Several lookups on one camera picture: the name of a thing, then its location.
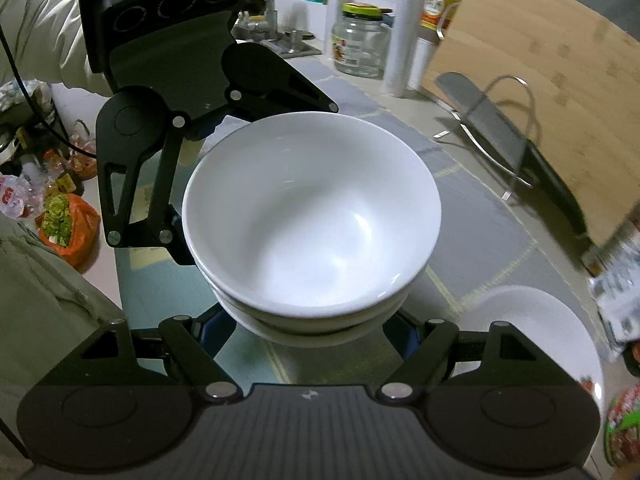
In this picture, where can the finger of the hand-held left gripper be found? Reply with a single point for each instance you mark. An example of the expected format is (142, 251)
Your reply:
(162, 195)
(300, 95)

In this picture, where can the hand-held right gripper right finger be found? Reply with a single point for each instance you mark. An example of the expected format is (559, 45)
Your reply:
(412, 345)

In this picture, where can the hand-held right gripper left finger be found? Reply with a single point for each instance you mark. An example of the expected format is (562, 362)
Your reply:
(220, 327)

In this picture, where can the white floral bowl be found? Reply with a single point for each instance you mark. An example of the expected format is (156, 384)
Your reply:
(310, 340)

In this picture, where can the white ceramic bowl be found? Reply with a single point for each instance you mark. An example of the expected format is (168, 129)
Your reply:
(320, 325)
(310, 210)

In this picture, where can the white fruit print plate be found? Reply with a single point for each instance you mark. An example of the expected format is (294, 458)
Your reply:
(535, 340)

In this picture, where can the person's left forearm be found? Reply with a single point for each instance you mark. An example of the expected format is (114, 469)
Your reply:
(45, 30)

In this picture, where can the glass jar yellow lid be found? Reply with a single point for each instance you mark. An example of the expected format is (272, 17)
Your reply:
(360, 45)

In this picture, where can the orange plastic bag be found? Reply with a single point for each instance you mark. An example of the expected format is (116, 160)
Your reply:
(80, 220)

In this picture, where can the clear bag of food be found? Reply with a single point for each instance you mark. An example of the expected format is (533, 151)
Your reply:
(80, 155)

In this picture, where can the tall white wrap roll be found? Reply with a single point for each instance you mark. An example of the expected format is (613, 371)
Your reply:
(406, 35)

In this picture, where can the grey checked mat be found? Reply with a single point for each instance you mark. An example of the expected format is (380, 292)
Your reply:
(475, 240)

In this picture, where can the red white plastic bag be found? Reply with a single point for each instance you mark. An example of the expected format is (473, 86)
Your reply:
(15, 197)

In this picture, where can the oil bottle yellow label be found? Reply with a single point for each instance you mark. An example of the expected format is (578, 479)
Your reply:
(440, 7)

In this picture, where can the person's torso in beige jacket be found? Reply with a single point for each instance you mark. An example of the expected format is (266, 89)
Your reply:
(35, 310)

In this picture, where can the clear printed plastic bag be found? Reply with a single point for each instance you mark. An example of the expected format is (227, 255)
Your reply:
(620, 305)

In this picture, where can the green lid jar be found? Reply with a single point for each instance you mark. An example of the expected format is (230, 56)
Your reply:
(625, 430)

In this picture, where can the wooden cutting board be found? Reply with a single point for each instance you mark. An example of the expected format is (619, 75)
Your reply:
(550, 50)

